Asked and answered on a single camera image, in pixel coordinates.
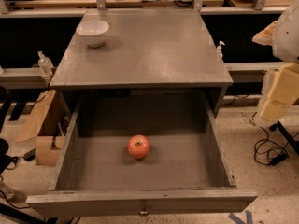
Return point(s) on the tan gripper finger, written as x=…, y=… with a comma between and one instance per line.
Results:
x=265, y=37
x=283, y=92

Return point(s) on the red apple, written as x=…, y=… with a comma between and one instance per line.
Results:
x=138, y=147

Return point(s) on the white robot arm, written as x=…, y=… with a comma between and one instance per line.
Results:
x=283, y=36

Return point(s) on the open grey top drawer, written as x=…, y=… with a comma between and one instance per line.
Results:
x=184, y=172

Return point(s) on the grey wooden cabinet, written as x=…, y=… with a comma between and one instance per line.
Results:
x=146, y=49

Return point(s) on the white ceramic bowl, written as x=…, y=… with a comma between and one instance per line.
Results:
x=93, y=32

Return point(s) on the clear sanitizer bottle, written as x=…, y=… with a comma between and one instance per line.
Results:
x=45, y=63

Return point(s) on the cardboard box pieces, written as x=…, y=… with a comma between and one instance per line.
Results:
x=46, y=126

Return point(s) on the metal drawer handle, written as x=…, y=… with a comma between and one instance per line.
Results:
x=143, y=211

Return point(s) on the wooden workbench with metal frame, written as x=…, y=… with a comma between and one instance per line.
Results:
x=208, y=7

